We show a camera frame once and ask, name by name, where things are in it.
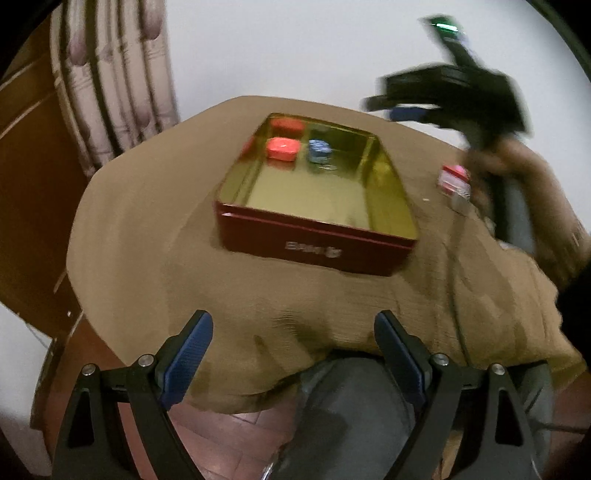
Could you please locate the person right hand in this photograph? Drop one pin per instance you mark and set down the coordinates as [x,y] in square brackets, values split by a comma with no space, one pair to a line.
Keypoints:
[562,245]

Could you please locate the red gold tin box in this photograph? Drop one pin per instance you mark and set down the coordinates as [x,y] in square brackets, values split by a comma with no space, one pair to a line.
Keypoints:
[352,214]

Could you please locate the red cap clear box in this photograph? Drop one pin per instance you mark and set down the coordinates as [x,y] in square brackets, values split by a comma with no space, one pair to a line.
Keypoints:
[282,149]

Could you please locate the striped floral curtain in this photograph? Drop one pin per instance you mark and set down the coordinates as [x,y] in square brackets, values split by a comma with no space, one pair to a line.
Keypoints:
[111,68]

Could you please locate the red lid clear container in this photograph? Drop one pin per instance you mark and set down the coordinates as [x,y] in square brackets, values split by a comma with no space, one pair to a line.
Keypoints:
[454,180]

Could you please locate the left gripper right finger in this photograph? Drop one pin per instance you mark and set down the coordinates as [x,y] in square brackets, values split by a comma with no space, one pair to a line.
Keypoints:
[497,441]

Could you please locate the blue patterned small box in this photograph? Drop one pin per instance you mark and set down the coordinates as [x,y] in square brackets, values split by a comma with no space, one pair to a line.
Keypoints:
[319,152]

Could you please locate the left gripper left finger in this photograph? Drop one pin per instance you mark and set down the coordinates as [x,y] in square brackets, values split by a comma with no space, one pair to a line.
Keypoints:
[92,442]

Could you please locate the brown wooden door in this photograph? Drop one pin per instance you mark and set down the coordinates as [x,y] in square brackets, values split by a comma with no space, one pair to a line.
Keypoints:
[41,185]

